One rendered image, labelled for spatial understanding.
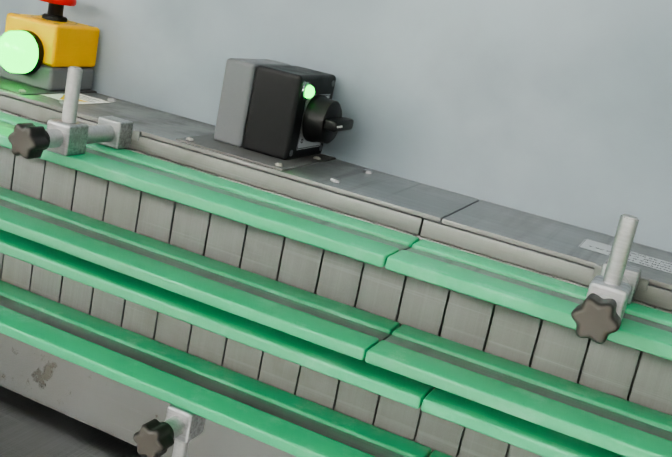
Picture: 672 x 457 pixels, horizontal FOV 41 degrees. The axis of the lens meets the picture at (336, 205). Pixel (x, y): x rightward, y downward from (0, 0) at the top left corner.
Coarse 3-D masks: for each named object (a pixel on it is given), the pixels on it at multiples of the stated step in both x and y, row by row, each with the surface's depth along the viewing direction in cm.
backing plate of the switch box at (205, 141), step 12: (192, 144) 82; (204, 144) 83; (216, 144) 84; (228, 144) 85; (240, 156) 81; (252, 156) 82; (264, 156) 83; (312, 156) 88; (324, 156) 89; (276, 168) 79; (288, 168) 80
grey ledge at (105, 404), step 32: (0, 352) 94; (32, 352) 92; (0, 384) 95; (32, 384) 93; (64, 384) 91; (96, 384) 90; (96, 416) 90; (128, 416) 89; (160, 416) 87; (192, 448) 86; (224, 448) 84; (256, 448) 83
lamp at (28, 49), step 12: (12, 36) 92; (24, 36) 92; (36, 36) 93; (0, 48) 92; (12, 48) 92; (24, 48) 92; (36, 48) 93; (0, 60) 93; (12, 60) 92; (24, 60) 92; (36, 60) 93; (12, 72) 93; (24, 72) 94
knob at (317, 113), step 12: (324, 96) 85; (312, 108) 83; (324, 108) 83; (336, 108) 85; (312, 120) 83; (324, 120) 83; (336, 120) 83; (348, 120) 85; (312, 132) 84; (324, 132) 84; (336, 132) 86
